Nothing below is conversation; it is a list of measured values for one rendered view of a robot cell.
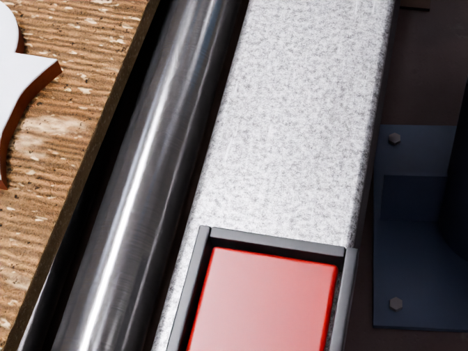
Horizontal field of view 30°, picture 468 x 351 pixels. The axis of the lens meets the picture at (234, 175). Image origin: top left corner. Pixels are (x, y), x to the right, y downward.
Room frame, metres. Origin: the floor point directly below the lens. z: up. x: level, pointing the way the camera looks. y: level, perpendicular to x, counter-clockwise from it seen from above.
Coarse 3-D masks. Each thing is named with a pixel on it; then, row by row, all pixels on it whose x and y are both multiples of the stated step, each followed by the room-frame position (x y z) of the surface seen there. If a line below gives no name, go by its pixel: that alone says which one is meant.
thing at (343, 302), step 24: (216, 240) 0.20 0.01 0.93; (240, 240) 0.19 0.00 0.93; (264, 240) 0.19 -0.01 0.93; (288, 240) 0.19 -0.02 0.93; (192, 264) 0.18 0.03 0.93; (336, 264) 0.18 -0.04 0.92; (192, 288) 0.17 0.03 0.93; (192, 312) 0.16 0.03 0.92; (336, 312) 0.15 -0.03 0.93; (336, 336) 0.14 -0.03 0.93
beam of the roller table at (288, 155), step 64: (256, 0) 0.36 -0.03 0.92; (320, 0) 0.35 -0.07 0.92; (384, 0) 0.34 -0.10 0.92; (256, 64) 0.31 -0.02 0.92; (320, 64) 0.30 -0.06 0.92; (384, 64) 0.29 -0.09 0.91; (256, 128) 0.27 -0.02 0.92; (320, 128) 0.26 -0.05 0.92; (256, 192) 0.23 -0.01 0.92; (320, 192) 0.22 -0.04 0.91
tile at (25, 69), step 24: (0, 24) 0.34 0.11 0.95; (0, 48) 0.32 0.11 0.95; (0, 72) 0.31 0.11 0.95; (24, 72) 0.30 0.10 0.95; (48, 72) 0.30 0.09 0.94; (0, 96) 0.29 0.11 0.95; (24, 96) 0.29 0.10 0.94; (0, 120) 0.28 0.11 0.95; (0, 144) 0.26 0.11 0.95; (0, 168) 0.25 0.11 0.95
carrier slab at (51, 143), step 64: (0, 0) 0.37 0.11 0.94; (64, 0) 0.36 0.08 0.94; (128, 0) 0.35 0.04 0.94; (64, 64) 0.31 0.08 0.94; (128, 64) 0.31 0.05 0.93; (64, 128) 0.27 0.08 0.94; (0, 192) 0.24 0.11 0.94; (64, 192) 0.23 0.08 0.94; (0, 256) 0.20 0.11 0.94; (0, 320) 0.17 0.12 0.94
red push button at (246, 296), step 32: (224, 256) 0.19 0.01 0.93; (256, 256) 0.18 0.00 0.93; (224, 288) 0.17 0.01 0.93; (256, 288) 0.17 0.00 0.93; (288, 288) 0.17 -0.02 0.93; (320, 288) 0.16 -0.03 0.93; (224, 320) 0.16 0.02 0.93; (256, 320) 0.15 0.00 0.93; (288, 320) 0.15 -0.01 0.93; (320, 320) 0.15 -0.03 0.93
